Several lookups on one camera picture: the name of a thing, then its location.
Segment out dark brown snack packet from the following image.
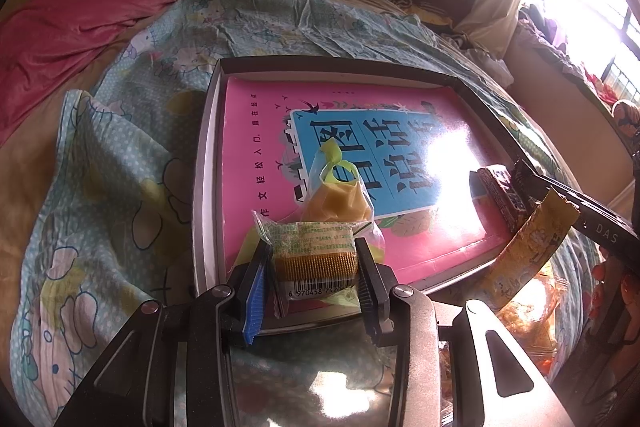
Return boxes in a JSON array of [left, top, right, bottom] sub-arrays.
[[469, 164, 538, 233]]

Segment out window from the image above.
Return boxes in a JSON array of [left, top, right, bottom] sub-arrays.
[[505, 0, 640, 108]]

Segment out clear golden pastry packet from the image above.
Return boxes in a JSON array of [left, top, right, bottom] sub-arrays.
[[500, 279, 558, 348]]

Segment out pink picture book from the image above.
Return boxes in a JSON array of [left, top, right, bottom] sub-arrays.
[[217, 77, 506, 288]]

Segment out orange plush toy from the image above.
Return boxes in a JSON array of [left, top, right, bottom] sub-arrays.
[[612, 99, 640, 142]]

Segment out clear brown cake packet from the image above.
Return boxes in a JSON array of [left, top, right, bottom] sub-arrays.
[[250, 212, 386, 320]]

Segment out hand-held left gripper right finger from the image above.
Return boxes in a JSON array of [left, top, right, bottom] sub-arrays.
[[354, 238, 573, 427]]

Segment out dark shallow cardboard box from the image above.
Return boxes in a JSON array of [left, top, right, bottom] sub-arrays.
[[191, 54, 556, 338]]

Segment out white crumpled cloth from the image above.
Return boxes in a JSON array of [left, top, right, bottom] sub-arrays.
[[465, 47, 516, 88]]

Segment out blue cartoon printed blanket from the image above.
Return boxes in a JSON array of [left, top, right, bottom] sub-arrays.
[[10, 0, 601, 427]]

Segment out clothes on windowsill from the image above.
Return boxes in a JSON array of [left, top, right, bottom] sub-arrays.
[[517, 2, 621, 108]]

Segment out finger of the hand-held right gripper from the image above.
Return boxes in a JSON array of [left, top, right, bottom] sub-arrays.
[[512, 159, 640, 254]]

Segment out person's right hand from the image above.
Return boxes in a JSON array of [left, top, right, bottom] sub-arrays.
[[592, 259, 640, 325]]

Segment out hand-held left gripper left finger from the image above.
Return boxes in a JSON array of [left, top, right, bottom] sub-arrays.
[[52, 239, 273, 427]]

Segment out pink pillow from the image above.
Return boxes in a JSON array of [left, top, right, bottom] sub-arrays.
[[0, 0, 198, 148]]

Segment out long yellow brown snack packet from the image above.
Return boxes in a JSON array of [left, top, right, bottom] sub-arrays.
[[482, 189, 581, 314]]

